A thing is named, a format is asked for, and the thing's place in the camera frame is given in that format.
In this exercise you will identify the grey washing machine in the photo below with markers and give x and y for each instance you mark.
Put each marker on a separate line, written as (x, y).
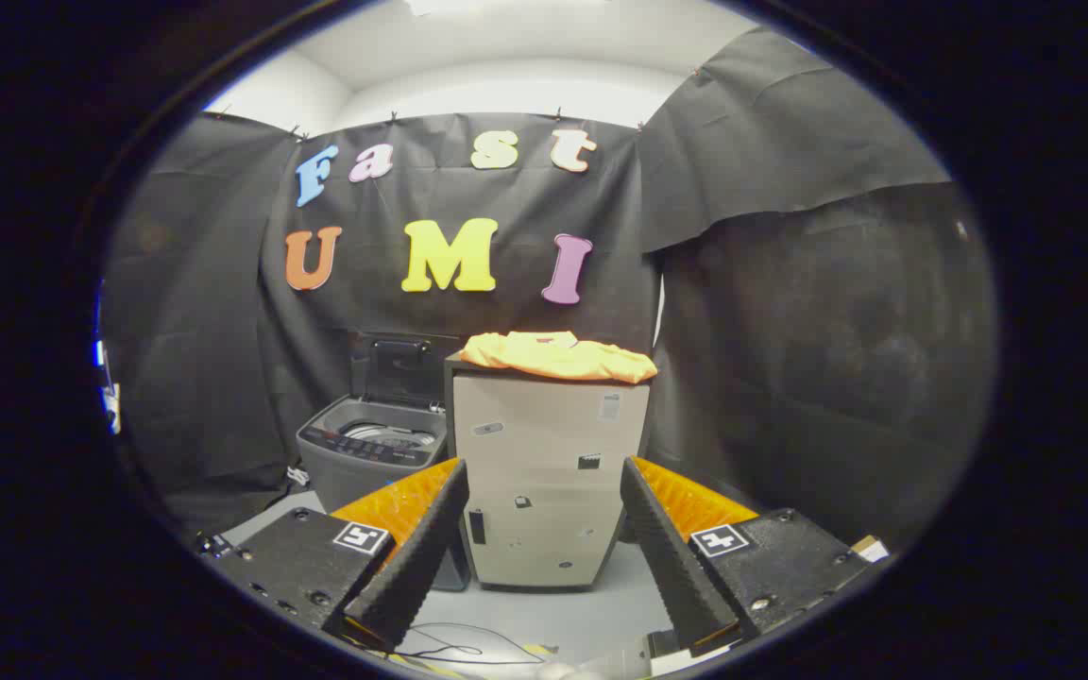
(355, 472)

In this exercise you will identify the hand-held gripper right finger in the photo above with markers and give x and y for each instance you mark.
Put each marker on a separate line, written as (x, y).
(671, 562)

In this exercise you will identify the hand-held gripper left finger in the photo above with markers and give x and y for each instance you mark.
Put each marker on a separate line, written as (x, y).
(416, 557)

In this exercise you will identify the orange polo shirt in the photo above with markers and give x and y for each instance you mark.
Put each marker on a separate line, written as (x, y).
(563, 359)

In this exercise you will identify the beige cabinet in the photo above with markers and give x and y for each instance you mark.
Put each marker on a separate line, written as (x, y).
(544, 453)

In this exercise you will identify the small white object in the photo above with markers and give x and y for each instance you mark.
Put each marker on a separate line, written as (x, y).
(297, 476)

